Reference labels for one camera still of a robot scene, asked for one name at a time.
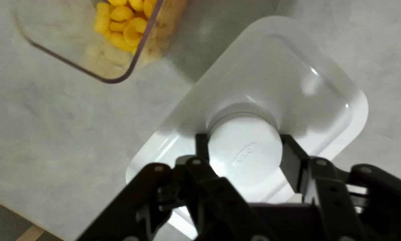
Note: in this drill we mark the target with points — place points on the white container lid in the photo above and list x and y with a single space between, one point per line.
273 80

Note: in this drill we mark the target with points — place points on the yellow snack pieces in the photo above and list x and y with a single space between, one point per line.
122 25

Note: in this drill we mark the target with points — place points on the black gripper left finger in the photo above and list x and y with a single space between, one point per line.
217 211

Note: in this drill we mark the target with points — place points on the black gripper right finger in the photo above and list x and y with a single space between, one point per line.
362 204

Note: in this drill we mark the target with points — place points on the clear plastic container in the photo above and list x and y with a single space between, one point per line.
63 29

